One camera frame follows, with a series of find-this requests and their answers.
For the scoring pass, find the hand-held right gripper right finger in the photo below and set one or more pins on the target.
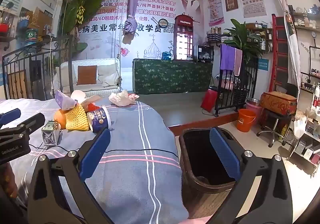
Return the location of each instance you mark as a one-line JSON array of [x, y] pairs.
[[225, 154]]

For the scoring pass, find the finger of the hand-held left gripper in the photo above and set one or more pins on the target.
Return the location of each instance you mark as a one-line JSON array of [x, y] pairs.
[[11, 115], [35, 120]]

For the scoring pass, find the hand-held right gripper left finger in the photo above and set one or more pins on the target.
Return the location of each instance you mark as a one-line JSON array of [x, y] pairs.
[[96, 154]]

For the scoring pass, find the small grey drink carton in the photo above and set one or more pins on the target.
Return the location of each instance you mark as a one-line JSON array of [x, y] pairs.
[[51, 134]]

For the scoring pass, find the dark brown trash bin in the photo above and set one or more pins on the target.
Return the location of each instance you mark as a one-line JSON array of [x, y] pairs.
[[200, 159]]

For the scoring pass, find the person's left forearm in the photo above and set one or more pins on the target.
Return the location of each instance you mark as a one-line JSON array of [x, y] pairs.
[[7, 181]]

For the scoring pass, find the orange fruit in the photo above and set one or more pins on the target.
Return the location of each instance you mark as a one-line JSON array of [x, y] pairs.
[[60, 119]]

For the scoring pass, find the purple tissue pack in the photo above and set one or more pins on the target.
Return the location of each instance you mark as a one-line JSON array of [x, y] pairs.
[[62, 100]]

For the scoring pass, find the blue white yogurt cup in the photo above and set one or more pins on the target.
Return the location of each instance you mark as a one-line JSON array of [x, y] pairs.
[[98, 119]]

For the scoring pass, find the orange plastic bucket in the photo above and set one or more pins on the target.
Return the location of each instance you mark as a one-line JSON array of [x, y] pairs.
[[245, 121]]

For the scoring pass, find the yellow foam fruit net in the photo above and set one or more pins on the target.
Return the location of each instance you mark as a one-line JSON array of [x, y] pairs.
[[76, 120]]

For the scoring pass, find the blue striped blanket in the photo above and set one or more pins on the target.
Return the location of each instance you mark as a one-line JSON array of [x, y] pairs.
[[140, 139]]

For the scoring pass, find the chrome swivel stool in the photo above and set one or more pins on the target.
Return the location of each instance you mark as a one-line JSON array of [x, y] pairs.
[[266, 133]]

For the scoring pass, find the red snack wrapper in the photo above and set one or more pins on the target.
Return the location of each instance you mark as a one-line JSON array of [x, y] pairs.
[[93, 107]]

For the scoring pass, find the pale pink paper wrapper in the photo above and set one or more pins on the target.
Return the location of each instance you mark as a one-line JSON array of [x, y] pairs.
[[80, 95]]

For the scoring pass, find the pink plastic basin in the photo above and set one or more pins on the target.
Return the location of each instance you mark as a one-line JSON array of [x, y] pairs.
[[256, 111]]

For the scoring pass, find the red floor bin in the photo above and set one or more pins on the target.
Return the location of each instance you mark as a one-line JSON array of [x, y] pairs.
[[208, 100]]

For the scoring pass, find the black iron towel rack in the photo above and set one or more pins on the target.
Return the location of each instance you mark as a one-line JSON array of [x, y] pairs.
[[218, 96]]

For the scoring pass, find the metal basin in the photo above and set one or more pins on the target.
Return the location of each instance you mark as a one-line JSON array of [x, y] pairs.
[[253, 100]]

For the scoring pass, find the crumpled white red-print bag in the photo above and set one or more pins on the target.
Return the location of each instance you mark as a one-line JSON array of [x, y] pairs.
[[122, 99]]

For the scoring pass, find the black iron railing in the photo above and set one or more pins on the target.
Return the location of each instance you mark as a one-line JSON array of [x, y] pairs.
[[70, 69]]

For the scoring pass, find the white wicker swing chair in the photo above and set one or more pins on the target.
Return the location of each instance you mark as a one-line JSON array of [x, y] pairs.
[[110, 88]]

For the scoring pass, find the brown cushion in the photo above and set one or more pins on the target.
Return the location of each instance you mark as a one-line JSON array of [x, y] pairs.
[[86, 75]]

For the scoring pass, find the orange patterned case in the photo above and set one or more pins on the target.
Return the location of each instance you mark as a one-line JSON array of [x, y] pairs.
[[277, 102]]

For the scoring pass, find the white rolling cart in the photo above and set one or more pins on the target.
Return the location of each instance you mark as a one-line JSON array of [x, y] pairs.
[[300, 124]]

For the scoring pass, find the white cushion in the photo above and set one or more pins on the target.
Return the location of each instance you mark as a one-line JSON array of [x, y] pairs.
[[107, 74]]

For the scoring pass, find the green paint bucket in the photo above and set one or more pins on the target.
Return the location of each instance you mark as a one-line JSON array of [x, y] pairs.
[[32, 37]]

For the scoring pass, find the pink towel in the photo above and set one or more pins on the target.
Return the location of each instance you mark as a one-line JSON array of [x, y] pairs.
[[237, 64]]

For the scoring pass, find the green floral counter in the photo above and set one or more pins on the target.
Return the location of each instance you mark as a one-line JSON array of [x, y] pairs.
[[172, 76]]

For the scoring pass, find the purple towel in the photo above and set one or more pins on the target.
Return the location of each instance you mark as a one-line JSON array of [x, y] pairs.
[[227, 56]]

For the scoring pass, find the cardboard box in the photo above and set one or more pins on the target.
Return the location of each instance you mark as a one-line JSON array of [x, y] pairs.
[[41, 19]]

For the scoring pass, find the black glass display box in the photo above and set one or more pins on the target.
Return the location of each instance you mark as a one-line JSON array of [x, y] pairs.
[[205, 53]]

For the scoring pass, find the red ladder shelf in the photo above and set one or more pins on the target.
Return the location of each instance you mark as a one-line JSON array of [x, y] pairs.
[[272, 51]]

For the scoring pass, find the blue bag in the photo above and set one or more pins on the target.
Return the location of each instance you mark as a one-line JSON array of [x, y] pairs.
[[167, 55]]

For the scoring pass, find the green potted plant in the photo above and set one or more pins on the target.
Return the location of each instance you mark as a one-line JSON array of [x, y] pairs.
[[245, 36]]

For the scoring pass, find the red phone booth cabinet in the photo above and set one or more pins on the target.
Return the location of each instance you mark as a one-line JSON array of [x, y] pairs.
[[183, 39]]

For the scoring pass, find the white hanging banner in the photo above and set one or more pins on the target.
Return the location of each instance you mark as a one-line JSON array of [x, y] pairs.
[[293, 51]]

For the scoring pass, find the purple folded umbrella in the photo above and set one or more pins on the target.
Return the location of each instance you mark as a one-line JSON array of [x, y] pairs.
[[132, 24]]

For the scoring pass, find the blue wall sign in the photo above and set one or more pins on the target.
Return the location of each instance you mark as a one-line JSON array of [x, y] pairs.
[[263, 65]]

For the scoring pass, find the pink wall poster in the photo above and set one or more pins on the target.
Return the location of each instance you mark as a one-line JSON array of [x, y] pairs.
[[215, 1]]

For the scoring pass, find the wall shelves with bottles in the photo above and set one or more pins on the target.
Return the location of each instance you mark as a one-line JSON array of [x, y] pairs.
[[307, 24]]

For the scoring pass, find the large wall poster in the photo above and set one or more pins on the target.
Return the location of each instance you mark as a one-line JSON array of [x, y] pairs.
[[160, 1]]

